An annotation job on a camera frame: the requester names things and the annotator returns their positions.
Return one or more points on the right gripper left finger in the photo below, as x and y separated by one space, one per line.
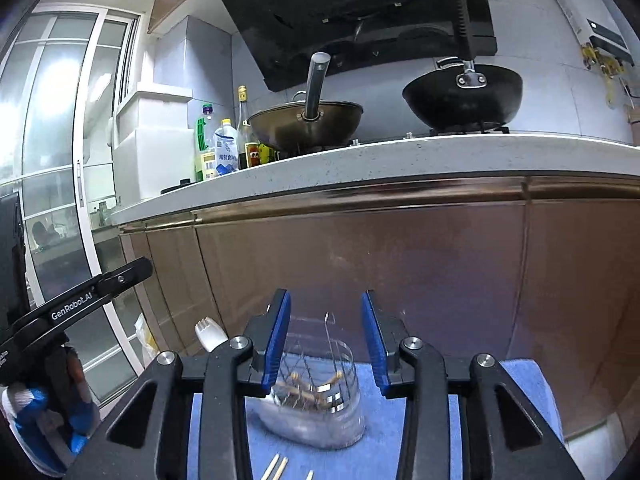
267 332

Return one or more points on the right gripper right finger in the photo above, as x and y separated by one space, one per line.
384 334

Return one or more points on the white plastic fork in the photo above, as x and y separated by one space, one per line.
210 334

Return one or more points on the blue gloved left hand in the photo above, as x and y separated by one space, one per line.
52 440

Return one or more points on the white plastic bag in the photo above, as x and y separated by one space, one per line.
144 343

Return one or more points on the blue towel mat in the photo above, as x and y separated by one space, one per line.
375 455

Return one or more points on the brown lower cabinets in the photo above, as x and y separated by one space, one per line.
534 267

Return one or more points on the white blue label bottle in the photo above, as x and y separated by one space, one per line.
226 149

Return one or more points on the black gas stove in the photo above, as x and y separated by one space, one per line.
432 134

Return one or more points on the green cap oil bottle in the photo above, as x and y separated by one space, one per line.
205 151

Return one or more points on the tall yellow cap bottle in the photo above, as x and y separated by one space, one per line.
244 135

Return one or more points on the bronze wok with lid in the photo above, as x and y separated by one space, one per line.
297 127

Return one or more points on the white storage box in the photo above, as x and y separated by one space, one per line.
154 148

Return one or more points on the black wok with lid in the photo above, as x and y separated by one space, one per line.
462 95

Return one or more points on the glass sliding door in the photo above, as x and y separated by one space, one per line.
61 81

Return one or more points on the black range hood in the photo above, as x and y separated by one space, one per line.
283 34

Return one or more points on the white gas water heater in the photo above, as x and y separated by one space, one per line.
592 23

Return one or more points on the clear utensil holder with wire rack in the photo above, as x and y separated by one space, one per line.
311 351

